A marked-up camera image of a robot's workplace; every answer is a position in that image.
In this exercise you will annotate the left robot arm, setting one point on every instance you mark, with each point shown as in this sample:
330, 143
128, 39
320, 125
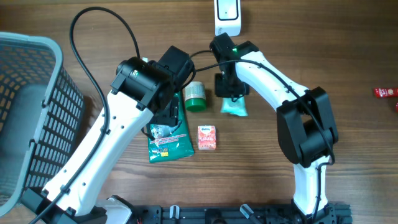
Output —
139, 92

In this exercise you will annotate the grey plastic mesh basket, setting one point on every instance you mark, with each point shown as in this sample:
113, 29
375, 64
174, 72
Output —
41, 112

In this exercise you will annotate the light teal tissue pack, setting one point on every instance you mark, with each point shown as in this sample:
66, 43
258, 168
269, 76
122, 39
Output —
237, 107

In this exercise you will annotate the green lid white jar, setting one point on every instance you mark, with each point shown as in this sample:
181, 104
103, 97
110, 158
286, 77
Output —
195, 98

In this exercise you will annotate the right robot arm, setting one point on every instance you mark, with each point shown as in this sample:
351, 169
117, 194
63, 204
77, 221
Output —
306, 127

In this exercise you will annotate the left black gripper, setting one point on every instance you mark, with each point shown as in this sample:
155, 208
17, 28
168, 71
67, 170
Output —
171, 117

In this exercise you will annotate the red coffee stick sachet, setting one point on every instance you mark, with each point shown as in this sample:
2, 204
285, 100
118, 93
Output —
386, 92

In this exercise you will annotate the green snack bag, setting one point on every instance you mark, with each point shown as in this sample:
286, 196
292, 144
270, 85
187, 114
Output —
170, 142

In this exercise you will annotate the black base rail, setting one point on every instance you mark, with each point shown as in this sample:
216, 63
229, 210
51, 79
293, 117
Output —
269, 214

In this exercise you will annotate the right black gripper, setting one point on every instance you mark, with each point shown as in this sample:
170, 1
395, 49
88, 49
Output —
221, 91

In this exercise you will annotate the white barcode scanner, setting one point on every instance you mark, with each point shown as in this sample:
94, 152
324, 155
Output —
227, 17

